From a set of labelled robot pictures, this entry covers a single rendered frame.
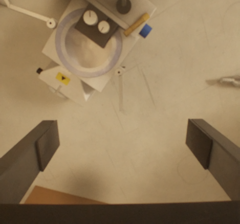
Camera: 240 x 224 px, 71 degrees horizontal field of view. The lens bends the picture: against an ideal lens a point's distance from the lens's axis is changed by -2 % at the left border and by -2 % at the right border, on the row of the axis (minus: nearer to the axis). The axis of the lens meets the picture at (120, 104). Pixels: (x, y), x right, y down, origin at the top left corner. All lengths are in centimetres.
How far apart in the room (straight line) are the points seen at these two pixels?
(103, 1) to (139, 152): 30
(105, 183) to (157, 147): 15
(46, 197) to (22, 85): 26
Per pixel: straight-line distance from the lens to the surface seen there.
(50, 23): 26
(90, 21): 22
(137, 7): 23
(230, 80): 39
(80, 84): 27
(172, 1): 36
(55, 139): 16
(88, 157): 41
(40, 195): 48
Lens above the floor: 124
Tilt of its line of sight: 74 degrees down
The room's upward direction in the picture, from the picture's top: 178 degrees clockwise
